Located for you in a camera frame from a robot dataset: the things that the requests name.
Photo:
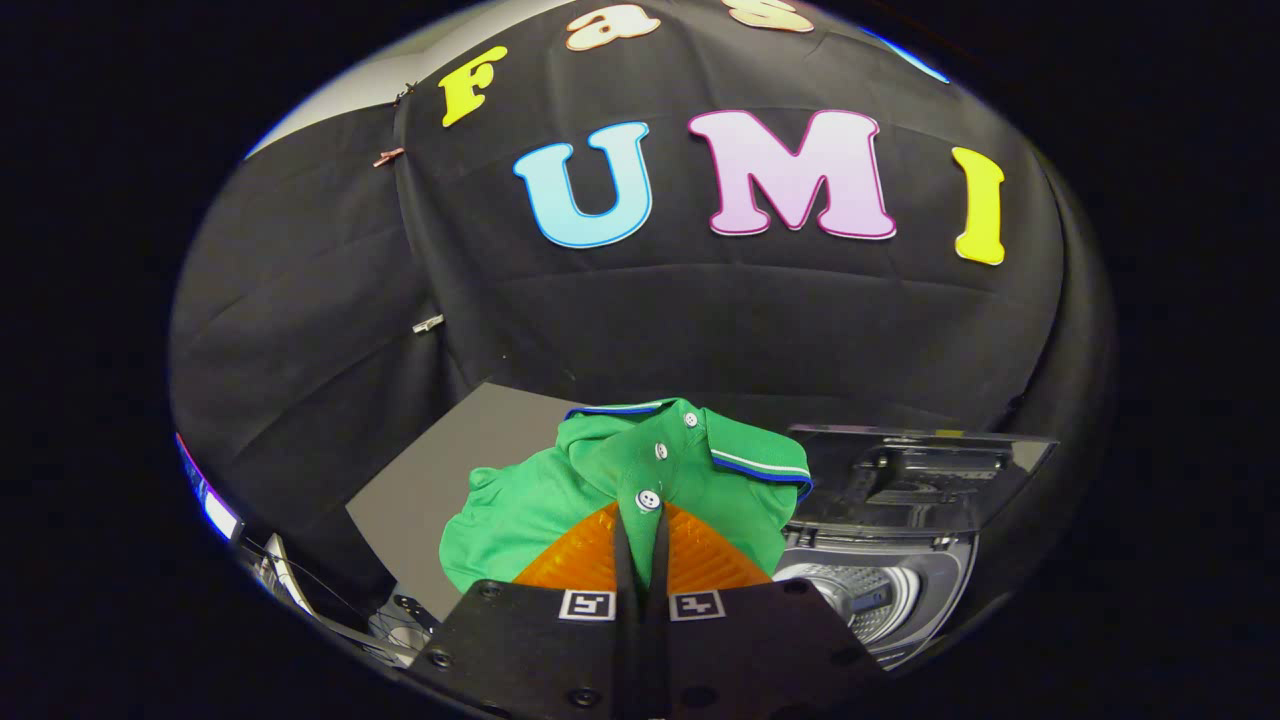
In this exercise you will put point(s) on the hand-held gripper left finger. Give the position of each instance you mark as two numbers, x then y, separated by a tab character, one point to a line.
540	650

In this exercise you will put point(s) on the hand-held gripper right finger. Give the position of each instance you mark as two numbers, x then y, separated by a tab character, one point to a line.
760	650

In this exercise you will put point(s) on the green polo shirt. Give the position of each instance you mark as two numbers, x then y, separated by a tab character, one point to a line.
520	520

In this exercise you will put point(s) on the grey washing machine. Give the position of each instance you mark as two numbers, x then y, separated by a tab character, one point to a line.
935	570

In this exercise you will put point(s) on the white device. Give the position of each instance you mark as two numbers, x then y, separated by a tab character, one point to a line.
280	570

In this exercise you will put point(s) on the black backdrop cloth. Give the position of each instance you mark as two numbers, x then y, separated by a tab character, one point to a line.
750	310

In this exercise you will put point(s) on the silver clip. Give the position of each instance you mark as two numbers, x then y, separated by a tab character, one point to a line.
428	323

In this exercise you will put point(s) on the copper clip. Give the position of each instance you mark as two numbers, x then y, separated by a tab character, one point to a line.
388	157

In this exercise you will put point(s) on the row of small black clips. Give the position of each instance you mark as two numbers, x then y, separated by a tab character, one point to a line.
403	93

